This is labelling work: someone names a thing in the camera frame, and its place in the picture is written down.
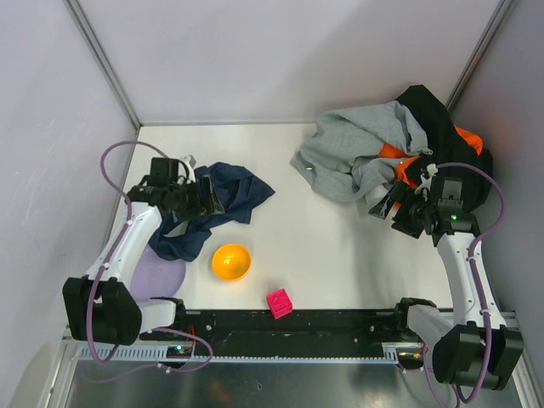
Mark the left aluminium corner post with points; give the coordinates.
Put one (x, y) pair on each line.
(97, 50)

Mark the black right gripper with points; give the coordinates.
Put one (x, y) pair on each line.
(399, 211)

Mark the grey cloth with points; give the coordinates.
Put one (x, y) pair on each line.
(340, 162)

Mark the right aluminium corner post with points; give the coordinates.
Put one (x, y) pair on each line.
(498, 19)

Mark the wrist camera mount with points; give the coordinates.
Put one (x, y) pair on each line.
(165, 171)
(427, 178)

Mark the yellow plastic bowl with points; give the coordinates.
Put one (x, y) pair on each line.
(231, 262)

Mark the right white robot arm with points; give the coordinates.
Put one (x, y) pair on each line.
(476, 349)

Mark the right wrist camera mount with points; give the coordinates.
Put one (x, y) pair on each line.
(427, 178)

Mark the orange cloth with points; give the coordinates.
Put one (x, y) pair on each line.
(390, 152)

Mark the pink cube block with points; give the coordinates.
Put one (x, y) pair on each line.
(279, 303)

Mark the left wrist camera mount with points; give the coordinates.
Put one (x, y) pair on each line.
(165, 171)

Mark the aluminium corner post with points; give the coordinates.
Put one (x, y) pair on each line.
(498, 19)
(97, 50)

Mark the grey slotted cable duct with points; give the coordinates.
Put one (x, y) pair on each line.
(387, 353)

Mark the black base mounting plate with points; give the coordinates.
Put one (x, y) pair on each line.
(302, 333)

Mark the purple plastic plate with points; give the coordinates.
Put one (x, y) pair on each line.
(155, 277)

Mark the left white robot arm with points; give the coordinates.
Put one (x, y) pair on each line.
(99, 305)

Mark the black cloth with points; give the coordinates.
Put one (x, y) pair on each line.
(448, 144)

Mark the dark blue cloth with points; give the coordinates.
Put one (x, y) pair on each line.
(239, 192)

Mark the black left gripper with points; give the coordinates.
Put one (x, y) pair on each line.
(203, 195)

